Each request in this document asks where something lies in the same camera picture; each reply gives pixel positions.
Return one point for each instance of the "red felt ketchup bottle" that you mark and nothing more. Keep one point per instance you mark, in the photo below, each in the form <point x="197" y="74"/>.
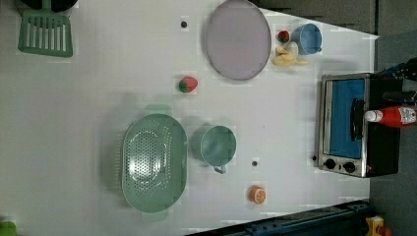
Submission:
<point x="394" y="116"/>

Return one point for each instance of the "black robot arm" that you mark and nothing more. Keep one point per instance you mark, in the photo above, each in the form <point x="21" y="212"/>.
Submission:
<point x="402" y="71"/>

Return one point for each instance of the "black silver toaster oven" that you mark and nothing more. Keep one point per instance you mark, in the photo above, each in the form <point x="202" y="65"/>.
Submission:
<point x="348" y="144"/>

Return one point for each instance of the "large red strawberry toy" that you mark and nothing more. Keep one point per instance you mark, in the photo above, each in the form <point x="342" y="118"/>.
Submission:
<point x="188" y="84"/>

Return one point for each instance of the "green perforated colander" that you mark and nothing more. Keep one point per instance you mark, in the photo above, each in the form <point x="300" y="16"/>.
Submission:
<point x="154" y="154"/>

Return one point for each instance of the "large grey round plate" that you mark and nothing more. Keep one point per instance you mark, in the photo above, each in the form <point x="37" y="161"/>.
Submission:
<point x="238" y="40"/>

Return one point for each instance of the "orange slice toy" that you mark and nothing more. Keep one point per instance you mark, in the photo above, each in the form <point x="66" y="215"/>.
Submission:
<point x="258" y="195"/>

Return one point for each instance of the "yellow peeled banana toy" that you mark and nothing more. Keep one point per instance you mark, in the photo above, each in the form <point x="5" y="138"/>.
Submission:
<point x="288" y="56"/>

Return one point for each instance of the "small strawberry toy near cup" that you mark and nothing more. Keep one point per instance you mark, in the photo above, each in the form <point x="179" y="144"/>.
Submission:
<point x="283" y="36"/>

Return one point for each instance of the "blue cup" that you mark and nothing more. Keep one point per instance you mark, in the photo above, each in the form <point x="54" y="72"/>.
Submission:
<point x="308" y="39"/>

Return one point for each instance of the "green slotted spatula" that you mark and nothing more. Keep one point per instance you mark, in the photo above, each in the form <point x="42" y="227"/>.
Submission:
<point x="44" y="32"/>

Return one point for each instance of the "yellow orange toy corner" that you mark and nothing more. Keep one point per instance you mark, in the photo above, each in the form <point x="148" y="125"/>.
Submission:
<point x="377" y="227"/>

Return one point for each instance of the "bright green object corner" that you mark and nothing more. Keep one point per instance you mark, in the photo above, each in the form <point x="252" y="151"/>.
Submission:
<point x="8" y="228"/>

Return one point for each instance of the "green cup with handle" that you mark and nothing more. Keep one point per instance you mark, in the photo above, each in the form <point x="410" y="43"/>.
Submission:
<point x="215" y="146"/>

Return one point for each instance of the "blue metal frame rail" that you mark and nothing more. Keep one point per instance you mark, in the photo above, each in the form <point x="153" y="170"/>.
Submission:
<point x="340" y="220"/>

